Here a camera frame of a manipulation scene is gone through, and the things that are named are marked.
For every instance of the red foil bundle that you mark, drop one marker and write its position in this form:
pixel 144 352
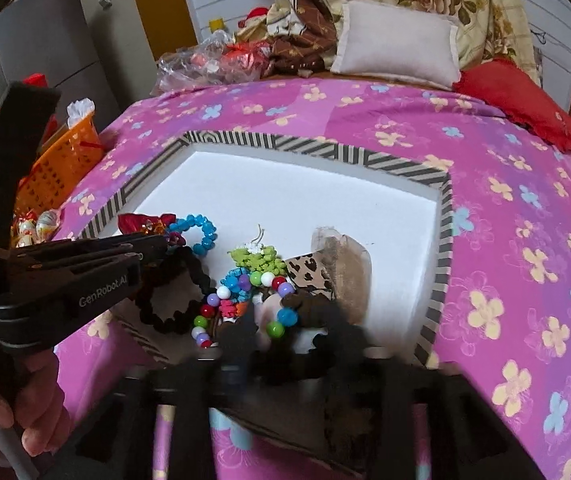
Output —
pixel 245 60

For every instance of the pink floral bed sheet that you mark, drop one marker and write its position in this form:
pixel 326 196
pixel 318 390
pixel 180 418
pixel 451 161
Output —
pixel 515 260

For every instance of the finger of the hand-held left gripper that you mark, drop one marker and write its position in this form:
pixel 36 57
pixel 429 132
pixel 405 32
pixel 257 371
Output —
pixel 130 249

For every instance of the leopard print hair bow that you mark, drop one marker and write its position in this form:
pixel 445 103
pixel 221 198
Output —
pixel 350 270

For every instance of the white tissue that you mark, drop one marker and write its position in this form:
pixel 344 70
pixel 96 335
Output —
pixel 80 110

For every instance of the person's left hand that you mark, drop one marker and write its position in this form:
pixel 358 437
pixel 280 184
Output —
pixel 45 400

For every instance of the orange plastic basket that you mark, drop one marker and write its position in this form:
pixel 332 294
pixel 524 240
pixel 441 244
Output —
pixel 60 170

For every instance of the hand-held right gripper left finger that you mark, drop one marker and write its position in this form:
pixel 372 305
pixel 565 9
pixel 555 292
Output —
pixel 238 345

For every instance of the brown patterned cloth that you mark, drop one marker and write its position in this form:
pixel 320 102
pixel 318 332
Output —
pixel 305 40

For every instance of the grey refrigerator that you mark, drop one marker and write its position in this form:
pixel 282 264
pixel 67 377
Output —
pixel 40 45

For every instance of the black scrunchie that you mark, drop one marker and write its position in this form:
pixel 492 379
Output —
pixel 175 327

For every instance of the striped cardboard box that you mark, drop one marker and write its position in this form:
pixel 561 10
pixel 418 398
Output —
pixel 290 195

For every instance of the clear plastic bag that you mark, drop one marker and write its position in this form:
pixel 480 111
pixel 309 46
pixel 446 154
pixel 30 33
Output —
pixel 185 65

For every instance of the red plush toy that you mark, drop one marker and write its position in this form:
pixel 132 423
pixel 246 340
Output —
pixel 254 17

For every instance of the red hair bow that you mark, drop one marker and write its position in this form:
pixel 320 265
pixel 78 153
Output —
pixel 140 222

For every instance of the red cushion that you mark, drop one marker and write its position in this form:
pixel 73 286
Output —
pixel 515 100

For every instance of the white pillow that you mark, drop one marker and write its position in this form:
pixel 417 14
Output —
pixel 395 45

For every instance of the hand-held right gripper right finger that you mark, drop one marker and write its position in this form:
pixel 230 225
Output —
pixel 345 355

